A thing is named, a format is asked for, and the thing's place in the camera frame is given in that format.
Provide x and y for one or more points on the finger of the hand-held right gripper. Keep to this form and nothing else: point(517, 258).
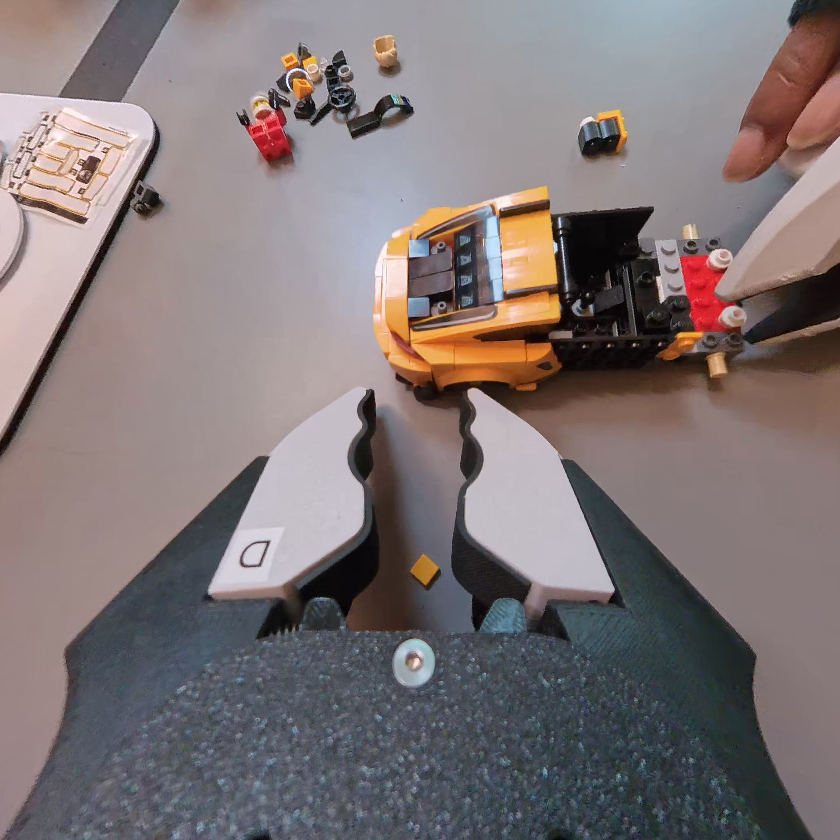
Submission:
point(794, 312)
point(794, 243)

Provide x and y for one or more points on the pile of small lego parts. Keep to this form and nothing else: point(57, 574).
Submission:
point(315, 85)

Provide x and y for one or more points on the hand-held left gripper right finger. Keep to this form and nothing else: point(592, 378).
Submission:
point(531, 518)

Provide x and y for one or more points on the small black yellow lego assembly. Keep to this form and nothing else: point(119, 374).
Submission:
point(604, 134)

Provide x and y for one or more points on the square yellow lego tile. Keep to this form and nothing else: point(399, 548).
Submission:
point(425, 569)

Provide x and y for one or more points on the small black lego piece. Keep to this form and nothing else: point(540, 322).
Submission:
point(145, 199)

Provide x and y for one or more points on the tan lego hair piece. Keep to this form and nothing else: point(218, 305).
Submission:
point(386, 52)

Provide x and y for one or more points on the person's right hand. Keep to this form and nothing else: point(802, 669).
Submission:
point(800, 79)

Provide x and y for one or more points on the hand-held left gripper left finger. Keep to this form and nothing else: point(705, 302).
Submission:
point(308, 512)

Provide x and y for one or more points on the person's right forearm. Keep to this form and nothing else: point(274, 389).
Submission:
point(817, 10)

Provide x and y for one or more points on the lego sticker sheet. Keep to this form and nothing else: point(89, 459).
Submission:
point(65, 164)

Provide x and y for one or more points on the black lego wrench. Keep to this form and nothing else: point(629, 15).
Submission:
point(377, 118)

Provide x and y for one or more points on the yellow lego car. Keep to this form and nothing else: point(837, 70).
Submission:
point(472, 289)

